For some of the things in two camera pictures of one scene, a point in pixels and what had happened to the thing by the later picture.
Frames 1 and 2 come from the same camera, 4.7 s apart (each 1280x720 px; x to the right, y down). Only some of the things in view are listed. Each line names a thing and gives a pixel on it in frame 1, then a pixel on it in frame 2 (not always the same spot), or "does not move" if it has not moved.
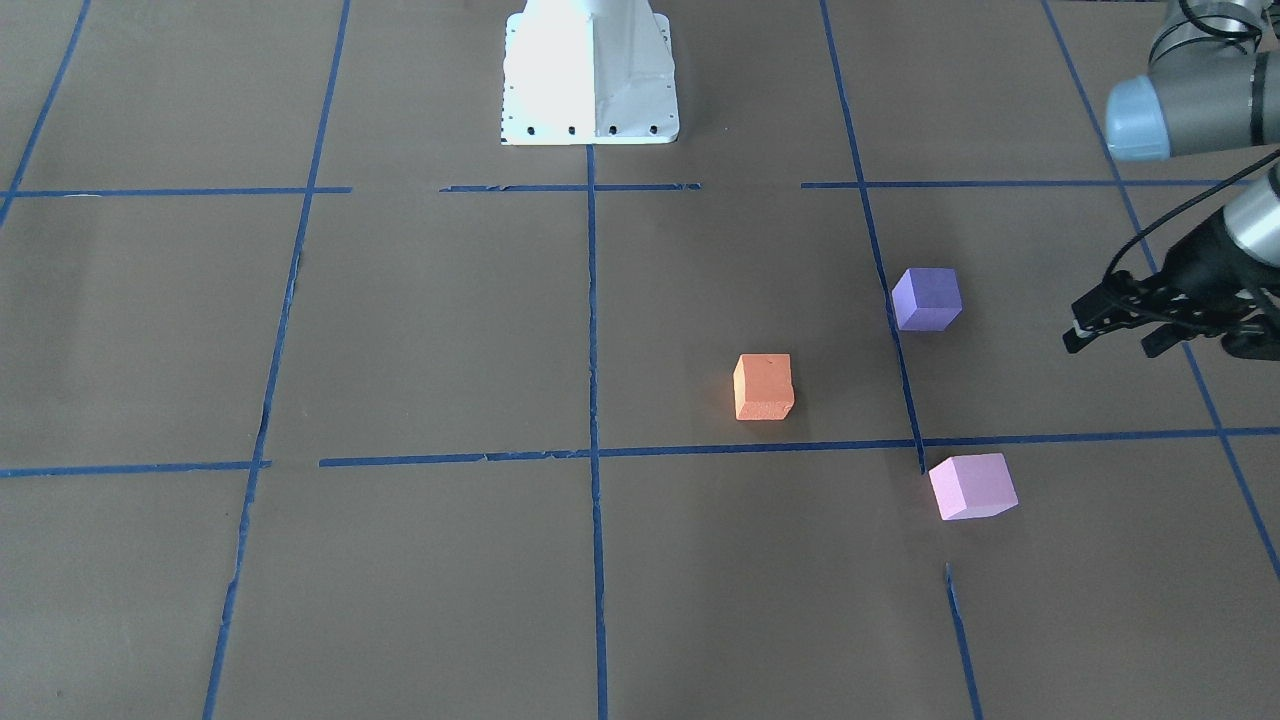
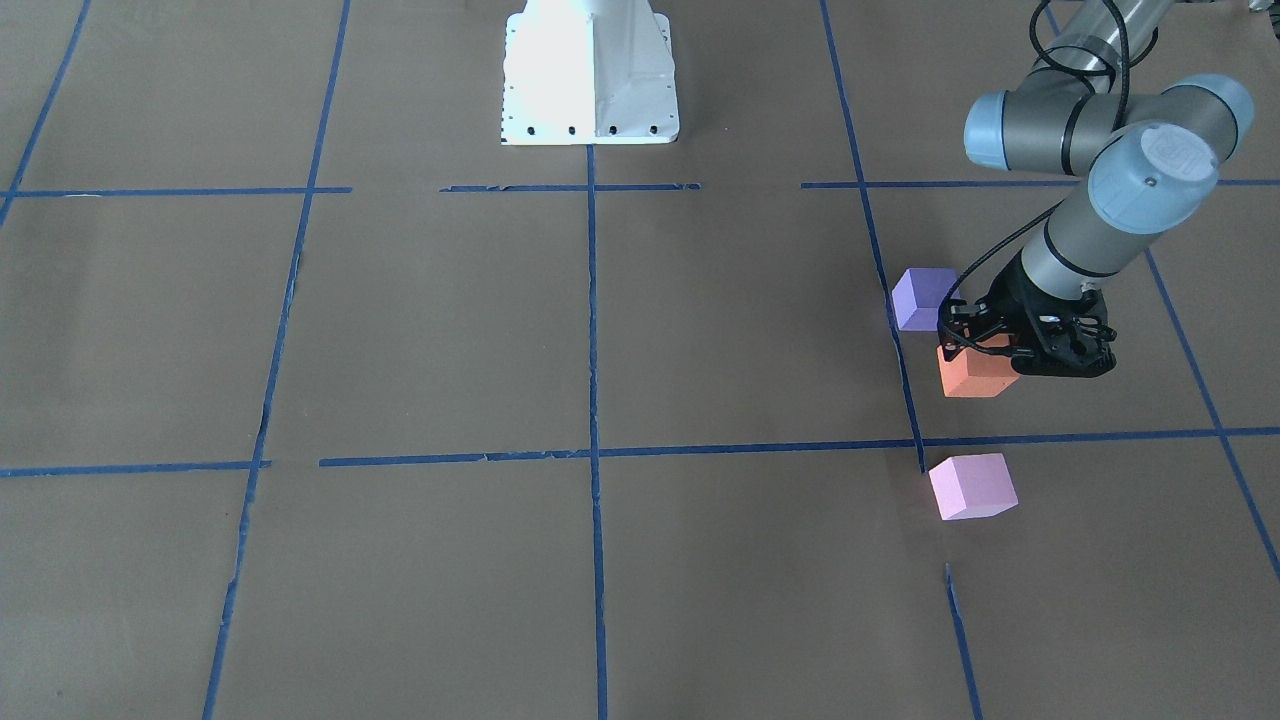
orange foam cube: (763, 386) to (973, 373)
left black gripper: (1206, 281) to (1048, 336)
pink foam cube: (973, 486) does not move
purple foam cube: (927, 299) does not move
